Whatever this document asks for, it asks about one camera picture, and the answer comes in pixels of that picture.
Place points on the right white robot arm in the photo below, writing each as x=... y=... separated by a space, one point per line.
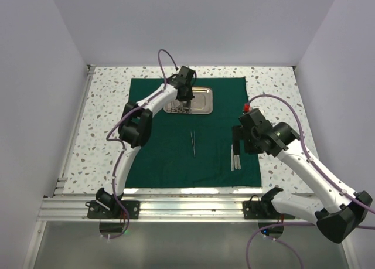
x=336 y=208

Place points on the aluminium rail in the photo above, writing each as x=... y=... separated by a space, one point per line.
x=61 y=178
x=156 y=209

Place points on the aluminium front rail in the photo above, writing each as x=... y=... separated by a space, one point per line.
x=156 y=209

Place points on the aluminium left rail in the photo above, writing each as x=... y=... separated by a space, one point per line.
x=61 y=178

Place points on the steel scalpel handle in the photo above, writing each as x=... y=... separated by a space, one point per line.
x=235 y=162
x=232 y=161
x=239 y=163

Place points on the steel forceps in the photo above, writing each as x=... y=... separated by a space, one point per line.
x=187 y=107

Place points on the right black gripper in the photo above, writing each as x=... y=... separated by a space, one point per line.
x=238 y=132

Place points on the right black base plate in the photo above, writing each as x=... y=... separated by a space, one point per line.
x=258 y=210

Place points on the steel surgical scissors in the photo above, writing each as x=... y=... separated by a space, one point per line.
x=174 y=108

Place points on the green surgical cloth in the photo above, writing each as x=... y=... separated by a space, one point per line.
x=167 y=161

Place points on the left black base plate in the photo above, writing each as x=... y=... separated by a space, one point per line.
x=97 y=211

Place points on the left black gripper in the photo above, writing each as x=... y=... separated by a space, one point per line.
x=189 y=97

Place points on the steel instrument tray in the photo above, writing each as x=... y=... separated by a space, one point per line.
x=202 y=104

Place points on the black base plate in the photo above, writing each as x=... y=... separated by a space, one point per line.
x=258 y=210
x=97 y=211

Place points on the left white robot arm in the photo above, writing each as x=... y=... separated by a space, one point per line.
x=134 y=129

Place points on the steel tweezers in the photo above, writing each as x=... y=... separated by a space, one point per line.
x=192 y=136

